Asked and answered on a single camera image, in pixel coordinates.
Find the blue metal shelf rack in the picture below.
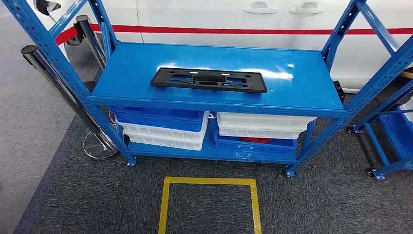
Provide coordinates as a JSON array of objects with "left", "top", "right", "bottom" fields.
[{"left": 1, "top": 0, "right": 413, "bottom": 178}]

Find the red item in crate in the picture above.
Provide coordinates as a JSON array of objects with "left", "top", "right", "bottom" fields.
[{"left": 239, "top": 137, "right": 274, "bottom": 144}]

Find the black plastic plate frame part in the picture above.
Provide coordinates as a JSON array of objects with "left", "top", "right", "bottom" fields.
[{"left": 150, "top": 67, "right": 268, "bottom": 94}]

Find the chrome stanchion post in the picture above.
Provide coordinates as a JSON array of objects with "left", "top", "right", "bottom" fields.
[
  {"left": 75, "top": 15, "right": 108, "bottom": 70},
  {"left": 20, "top": 45, "right": 119, "bottom": 160}
]

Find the blue wheeled shelf rack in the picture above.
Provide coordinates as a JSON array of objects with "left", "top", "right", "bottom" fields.
[{"left": 347, "top": 80, "right": 413, "bottom": 181}]

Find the blue plastic crate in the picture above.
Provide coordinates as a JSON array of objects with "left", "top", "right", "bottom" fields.
[
  {"left": 110, "top": 106, "right": 206, "bottom": 133},
  {"left": 213, "top": 121, "right": 298, "bottom": 158}
]

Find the white car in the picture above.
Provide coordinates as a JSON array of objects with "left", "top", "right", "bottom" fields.
[{"left": 25, "top": 0, "right": 413, "bottom": 94}]

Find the black ribbed plastic object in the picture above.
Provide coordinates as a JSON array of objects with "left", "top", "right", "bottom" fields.
[{"left": 333, "top": 80, "right": 346, "bottom": 104}]

